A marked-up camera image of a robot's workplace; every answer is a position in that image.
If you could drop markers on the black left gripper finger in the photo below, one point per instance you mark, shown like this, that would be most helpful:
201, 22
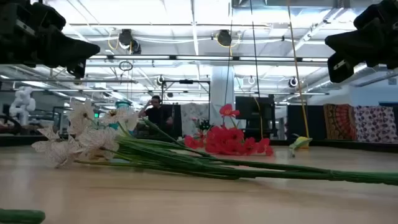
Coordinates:
71, 49
77, 69

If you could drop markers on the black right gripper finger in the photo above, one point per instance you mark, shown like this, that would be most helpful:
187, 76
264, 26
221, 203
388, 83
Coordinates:
351, 43
340, 70

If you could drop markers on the yellow tulip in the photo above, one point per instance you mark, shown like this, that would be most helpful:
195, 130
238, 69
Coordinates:
300, 142

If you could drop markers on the white flower bunch green stems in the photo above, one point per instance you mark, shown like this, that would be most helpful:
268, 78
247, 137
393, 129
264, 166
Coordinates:
174, 160

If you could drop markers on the red flower bunch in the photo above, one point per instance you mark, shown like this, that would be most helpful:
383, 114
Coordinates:
227, 140

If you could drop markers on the green stem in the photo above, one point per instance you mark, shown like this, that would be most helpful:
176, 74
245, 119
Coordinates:
18, 216

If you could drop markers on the blue glass vase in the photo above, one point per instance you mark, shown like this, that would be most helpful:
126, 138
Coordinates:
122, 104

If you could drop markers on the orange patterned cloth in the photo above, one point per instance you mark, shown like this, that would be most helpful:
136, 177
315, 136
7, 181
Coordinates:
340, 121

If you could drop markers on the white purple floral cloth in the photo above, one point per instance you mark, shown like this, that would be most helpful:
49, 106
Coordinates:
376, 124

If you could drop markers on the long ceiling light bar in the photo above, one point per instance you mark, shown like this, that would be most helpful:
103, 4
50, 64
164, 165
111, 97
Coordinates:
143, 57

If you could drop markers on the black divider panel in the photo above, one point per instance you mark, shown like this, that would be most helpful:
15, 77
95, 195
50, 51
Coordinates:
293, 123

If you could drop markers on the person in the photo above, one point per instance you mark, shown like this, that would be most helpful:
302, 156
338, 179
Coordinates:
157, 116

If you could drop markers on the white building column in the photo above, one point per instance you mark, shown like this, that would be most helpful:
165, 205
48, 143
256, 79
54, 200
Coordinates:
219, 90

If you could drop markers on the white patterned cloth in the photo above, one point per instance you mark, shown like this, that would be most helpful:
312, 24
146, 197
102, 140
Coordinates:
194, 115

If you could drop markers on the black background gantry frame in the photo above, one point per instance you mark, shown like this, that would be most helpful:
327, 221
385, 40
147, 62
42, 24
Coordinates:
186, 81

